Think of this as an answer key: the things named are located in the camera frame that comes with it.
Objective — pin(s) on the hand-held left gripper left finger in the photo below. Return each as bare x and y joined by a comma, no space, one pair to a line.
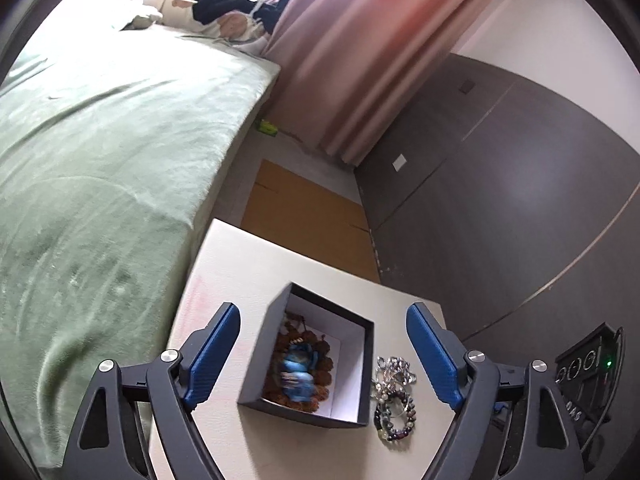
210,360

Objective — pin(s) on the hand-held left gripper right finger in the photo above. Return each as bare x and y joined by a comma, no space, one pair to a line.
434,360

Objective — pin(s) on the black jewelry box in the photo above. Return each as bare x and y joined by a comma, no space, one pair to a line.
350,360

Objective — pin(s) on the flat brown cardboard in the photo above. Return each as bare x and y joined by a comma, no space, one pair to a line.
310,220

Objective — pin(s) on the grey wardrobe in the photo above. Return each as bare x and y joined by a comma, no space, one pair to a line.
500,185

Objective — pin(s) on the white wardrobe sticker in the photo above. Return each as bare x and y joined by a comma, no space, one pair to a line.
400,162

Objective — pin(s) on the small green toy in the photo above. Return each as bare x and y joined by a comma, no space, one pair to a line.
266,127

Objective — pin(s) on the green blanket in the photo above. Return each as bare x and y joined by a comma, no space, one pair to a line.
100,135

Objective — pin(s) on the pink curtain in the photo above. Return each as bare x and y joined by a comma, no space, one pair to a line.
360,50

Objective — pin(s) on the black garment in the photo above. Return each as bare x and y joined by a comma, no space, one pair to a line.
225,7

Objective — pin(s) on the white pillow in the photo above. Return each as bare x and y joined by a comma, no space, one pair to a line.
142,12

